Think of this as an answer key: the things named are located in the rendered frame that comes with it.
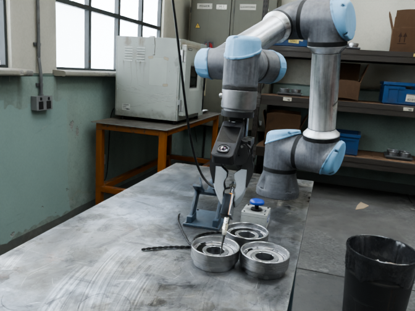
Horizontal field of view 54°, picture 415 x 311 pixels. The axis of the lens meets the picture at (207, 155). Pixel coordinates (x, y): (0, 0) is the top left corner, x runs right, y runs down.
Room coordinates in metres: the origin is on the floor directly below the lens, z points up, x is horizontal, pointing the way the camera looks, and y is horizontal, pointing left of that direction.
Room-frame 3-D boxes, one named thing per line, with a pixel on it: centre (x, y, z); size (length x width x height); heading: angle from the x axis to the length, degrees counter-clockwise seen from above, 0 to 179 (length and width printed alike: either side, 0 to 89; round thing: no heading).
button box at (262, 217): (1.07, -0.15, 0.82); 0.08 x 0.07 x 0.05; 164
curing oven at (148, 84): (3.46, 0.39, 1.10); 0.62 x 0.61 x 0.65; 164
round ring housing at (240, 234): (0.92, -0.11, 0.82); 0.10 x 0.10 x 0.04
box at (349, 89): (4.31, -1.33, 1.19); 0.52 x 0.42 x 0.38; 74
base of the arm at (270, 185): (1.39, -0.26, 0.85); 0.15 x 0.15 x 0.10
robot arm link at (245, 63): (0.88, -0.06, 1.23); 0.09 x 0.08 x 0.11; 145
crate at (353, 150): (4.32, -1.35, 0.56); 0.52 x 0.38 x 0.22; 71
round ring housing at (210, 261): (0.82, -0.03, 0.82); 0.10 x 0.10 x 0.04
